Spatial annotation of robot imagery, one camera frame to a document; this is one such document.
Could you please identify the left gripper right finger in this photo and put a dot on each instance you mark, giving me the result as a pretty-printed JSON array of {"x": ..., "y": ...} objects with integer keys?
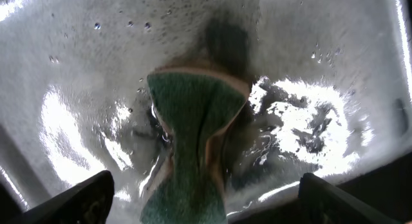
[{"x": 326, "y": 203}]

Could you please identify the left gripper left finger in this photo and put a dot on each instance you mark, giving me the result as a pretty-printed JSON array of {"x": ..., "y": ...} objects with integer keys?
[{"x": 87, "y": 202}]

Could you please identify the dark green sponge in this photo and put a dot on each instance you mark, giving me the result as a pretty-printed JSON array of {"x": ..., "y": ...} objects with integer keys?
[{"x": 194, "y": 106}]

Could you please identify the black water tray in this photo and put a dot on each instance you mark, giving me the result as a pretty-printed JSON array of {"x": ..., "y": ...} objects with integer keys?
[{"x": 330, "y": 95}]

